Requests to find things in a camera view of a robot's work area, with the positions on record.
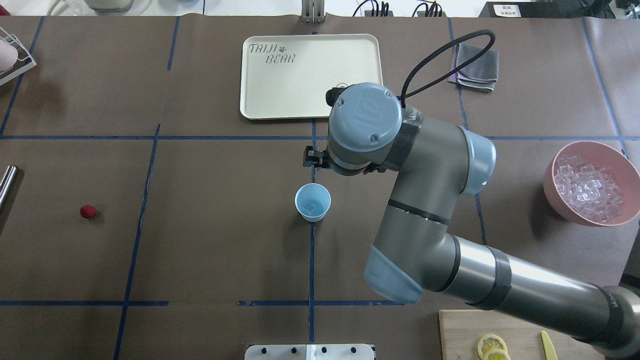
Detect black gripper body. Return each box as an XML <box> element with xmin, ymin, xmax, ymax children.
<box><xmin>302</xmin><ymin>145</ymin><xmax>332</xmax><ymax>169</ymax></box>

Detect clear ice cube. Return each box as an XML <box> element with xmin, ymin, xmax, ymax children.
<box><xmin>302</xmin><ymin>200</ymin><xmax>322</xmax><ymax>217</ymax></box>

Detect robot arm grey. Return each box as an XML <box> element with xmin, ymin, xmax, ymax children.
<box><xmin>303</xmin><ymin>82</ymin><xmax>639</xmax><ymax>360</ymax></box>

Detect light blue plastic cup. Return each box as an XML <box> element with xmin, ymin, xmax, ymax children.
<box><xmin>294</xmin><ymin>183</ymin><xmax>332</xmax><ymax>223</ymax></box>

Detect pink bowl of ice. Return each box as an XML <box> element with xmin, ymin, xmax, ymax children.
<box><xmin>542</xmin><ymin>141</ymin><xmax>640</xmax><ymax>227</ymax></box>

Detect pink cup in rack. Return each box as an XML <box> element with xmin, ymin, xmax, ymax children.
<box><xmin>0</xmin><ymin>38</ymin><xmax>18</xmax><ymax>73</ymax></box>

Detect cream bear serving tray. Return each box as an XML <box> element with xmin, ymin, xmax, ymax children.
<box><xmin>239</xmin><ymin>33</ymin><xmax>383</xmax><ymax>120</ymax></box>

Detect purple cloth underneath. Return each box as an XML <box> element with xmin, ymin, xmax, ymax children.
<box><xmin>447</xmin><ymin>44</ymin><xmax>466</xmax><ymax>85</ymax></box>

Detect grey folded cloth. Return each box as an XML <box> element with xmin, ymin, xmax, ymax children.
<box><xmin>458</xmin><ymin>43</ymin><xmax>500</xmax><ymax>92</ymax></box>

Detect wooden cutting board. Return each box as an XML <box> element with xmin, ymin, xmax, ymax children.
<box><xmin>438</xmin><ymin>309</ymin><xmax>605</xmax><ymax>360</ymax></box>

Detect red strawberry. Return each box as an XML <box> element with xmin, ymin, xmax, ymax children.
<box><xmin>79</xmin><ymin>204</ymin><xmax>98</xmax><ymax>219</ymax></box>

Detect lemon slice front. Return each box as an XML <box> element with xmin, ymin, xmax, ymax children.
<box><xmin>476</xmin><ymin>333</ymin><xmax>508</xmax><ymax>360</ymax></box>

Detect lemon slice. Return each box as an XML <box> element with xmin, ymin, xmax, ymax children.
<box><xmin>482</xmin><ymin>348</ymin><xmax>511</xmax><ymax>360</ymax></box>
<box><xmin>476</xmin><ymin>333</ymin><xmax>508</xmax><ymax>360</ymax></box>

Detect lemon slice back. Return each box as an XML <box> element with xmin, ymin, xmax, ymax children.
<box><xmin>482</xmin><ymin>348</ymin><xmax>511</xmax><ymax>360</ymax></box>

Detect yellow plastic knife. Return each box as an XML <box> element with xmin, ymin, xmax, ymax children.
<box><xmin>540</xmin><ymin>331</ymin><xmax>558</xmax><ymax>360</ymax></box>

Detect steel muddler black tip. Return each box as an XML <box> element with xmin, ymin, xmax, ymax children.
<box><xmin>0</xmin><ymin>165</ymin><xmax>19</xmax><ymax>210</ymax></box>

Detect black power cables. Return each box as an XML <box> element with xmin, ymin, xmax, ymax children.
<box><xmin>352</xmin><ymin>0</ymin><xmax>445</xmax><ymax>18</ymax></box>

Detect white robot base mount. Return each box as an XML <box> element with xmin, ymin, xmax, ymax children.
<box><xmin>244</xmin><ymin>343</ymin><xmax>377</xmax><ymax>360</ymax></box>

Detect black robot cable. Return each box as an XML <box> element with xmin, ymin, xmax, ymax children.
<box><xmin>400</xmin><ymin>29</ymin><xmax>496</xmax><ymax>103</ymax></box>

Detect white wire rack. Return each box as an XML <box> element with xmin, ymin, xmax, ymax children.
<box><xmin>0</xmin><ymin>27</ymin><xmax>37</xmax><ymax>87</ymax></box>

